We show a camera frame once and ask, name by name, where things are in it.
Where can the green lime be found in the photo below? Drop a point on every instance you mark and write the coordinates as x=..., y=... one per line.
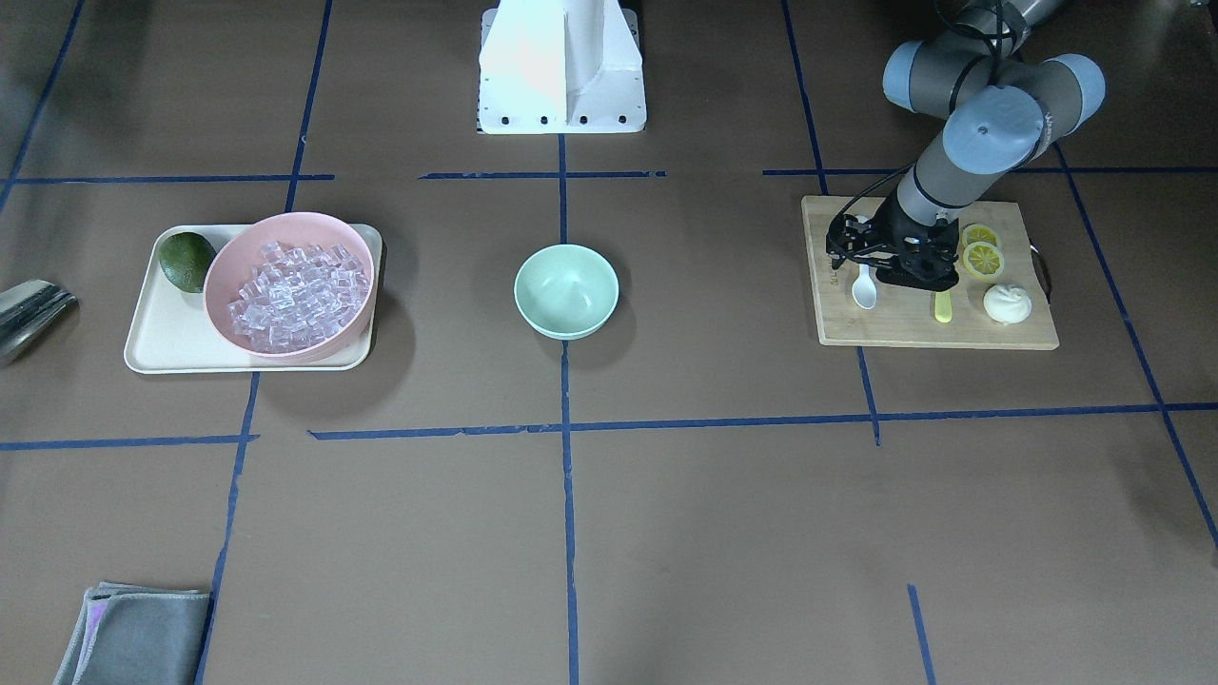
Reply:
x=185, y=259

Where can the clear ice cubes pile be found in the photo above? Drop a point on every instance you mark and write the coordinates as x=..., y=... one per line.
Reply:
x=298, y=297

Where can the mint green bowl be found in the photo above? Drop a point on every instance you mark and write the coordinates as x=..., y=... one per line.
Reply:
x=566, y=292

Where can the metal ice scoop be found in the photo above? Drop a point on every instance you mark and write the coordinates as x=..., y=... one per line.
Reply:
x=27, y=310

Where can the cream plastic tray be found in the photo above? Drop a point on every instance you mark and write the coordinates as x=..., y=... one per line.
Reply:
x=171, y=331

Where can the white steamed bun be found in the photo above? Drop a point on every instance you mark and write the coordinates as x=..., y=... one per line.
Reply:
x=1007, y=303

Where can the yellow plastic knife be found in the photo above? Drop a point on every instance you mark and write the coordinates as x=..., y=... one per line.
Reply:
x=943, y=307

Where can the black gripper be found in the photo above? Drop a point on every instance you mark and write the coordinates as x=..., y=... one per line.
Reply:
x=884, y=233

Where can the pink bowl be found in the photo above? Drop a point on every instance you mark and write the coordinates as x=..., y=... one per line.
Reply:
x=243, y=251

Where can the white plastic spoon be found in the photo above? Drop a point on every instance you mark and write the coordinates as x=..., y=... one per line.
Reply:
x=863, y=290

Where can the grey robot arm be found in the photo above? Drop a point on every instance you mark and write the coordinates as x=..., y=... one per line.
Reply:
x=998, y=114

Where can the folded grey cloth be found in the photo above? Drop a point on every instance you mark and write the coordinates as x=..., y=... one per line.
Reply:
x=132, y=634

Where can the bamboo cutting board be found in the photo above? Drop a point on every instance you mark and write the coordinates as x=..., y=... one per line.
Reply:
x=904, y=317

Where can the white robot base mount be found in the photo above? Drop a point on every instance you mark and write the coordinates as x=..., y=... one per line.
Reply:
x=560, y=67

